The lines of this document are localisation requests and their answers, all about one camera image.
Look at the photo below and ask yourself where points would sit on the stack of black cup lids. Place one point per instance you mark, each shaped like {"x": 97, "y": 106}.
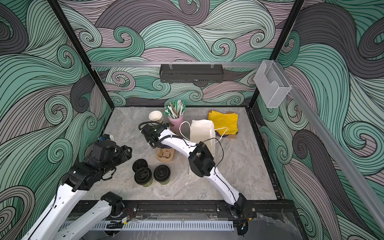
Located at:
{"x": 138, "y": 164}

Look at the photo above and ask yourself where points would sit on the white slotted cable duct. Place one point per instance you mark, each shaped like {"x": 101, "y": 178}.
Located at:
{"x": 162, "y": 225}

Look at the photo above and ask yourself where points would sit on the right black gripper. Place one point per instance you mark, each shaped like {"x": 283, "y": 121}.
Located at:
{"x": 154, "y": 144}

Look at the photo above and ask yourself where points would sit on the stack of green paper cups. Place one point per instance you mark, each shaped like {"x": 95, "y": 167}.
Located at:
{"x": 156, "y": 117}

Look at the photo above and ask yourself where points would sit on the aluminium rail back wall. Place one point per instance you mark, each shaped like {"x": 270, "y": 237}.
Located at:
{"x": 138, "y": 64}

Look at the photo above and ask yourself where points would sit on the aluminium rail right wall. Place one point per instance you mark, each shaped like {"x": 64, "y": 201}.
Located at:
{"x": 309, "y": 106}

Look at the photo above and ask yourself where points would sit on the green paper coffee cup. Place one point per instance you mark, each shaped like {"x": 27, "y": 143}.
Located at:
{"x": 164, "y": 182}

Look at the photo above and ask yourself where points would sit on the clear acrylic wall holder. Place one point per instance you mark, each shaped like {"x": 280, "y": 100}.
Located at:
{"x": 272, "y": 83}

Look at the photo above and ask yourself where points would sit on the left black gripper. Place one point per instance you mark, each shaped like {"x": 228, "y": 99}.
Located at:
{"x": 125, "y": 152}

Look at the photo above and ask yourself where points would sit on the pink cup holder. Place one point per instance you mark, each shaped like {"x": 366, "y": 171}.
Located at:
{"x": 175, "y": 124}

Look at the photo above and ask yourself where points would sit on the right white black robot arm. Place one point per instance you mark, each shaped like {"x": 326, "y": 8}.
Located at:
{"x": 200, "y": 159}

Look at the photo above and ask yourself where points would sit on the black wall-mounted tray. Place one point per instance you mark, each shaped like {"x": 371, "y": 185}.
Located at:
{"x": 191, "y": 74}

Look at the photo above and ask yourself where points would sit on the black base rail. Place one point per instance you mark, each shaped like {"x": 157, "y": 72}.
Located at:
{"x": 275, "y": 209}

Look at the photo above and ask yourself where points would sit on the white paper takeout bag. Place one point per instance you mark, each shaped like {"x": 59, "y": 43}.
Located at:
{"x": 201, "y": 131}

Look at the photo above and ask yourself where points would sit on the brown pulp cup carrier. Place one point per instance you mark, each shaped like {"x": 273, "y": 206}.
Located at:
{"x": 165, "y": 155}

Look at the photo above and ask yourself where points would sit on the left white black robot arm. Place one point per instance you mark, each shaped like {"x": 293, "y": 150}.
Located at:
{"x": 48, "y": 225}

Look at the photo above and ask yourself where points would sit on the aluminium rail wall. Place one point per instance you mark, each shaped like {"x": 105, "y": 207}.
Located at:
{"x": 309, "y": 106}
{"x": 138, "y": 64}

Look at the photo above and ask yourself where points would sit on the yellow napkin stack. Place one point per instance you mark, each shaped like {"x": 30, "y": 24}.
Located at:
{"x": 225, "y": 124}

